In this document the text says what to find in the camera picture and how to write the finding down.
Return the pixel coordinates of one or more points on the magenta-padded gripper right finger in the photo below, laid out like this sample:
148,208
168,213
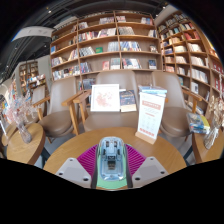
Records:
150,170

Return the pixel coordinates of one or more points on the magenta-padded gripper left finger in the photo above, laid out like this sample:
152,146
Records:
73,170

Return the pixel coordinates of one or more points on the translucent light blue computer mouse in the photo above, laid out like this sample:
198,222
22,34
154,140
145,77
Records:
111,158

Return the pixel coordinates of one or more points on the green wavy-edged mouse pad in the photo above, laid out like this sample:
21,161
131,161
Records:
111,184

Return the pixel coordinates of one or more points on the round wooden side table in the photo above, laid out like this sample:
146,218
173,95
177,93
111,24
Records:
210,153
25,150

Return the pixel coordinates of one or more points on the white red sign on stand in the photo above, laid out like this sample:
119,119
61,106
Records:
150,115

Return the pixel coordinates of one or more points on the brown leather armchair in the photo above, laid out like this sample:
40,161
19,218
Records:
175,113
58,110
110,121

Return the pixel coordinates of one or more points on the glass vase with dried flowers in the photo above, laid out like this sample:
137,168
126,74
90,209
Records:
24,133
210,138

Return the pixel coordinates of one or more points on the pile of wrapped books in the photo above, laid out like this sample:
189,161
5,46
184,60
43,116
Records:
197,123

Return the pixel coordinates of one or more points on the dark blue book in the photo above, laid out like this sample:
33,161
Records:
128,100

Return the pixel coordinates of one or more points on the white framed picture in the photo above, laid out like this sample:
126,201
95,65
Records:
105,98

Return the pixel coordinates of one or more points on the stack of blue books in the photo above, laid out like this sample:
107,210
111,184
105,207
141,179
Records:
152,90

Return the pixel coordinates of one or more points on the small distant wooden bookshelf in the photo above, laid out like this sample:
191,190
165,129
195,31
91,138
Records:
31,75

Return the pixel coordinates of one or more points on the wooden bookshelf with yellow poster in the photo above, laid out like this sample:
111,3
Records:
193,50

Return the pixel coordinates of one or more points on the wide wooden bookshelf unit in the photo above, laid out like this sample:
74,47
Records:
106,43

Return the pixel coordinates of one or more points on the white hanging ceiling sign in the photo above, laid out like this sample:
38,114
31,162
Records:
33,32

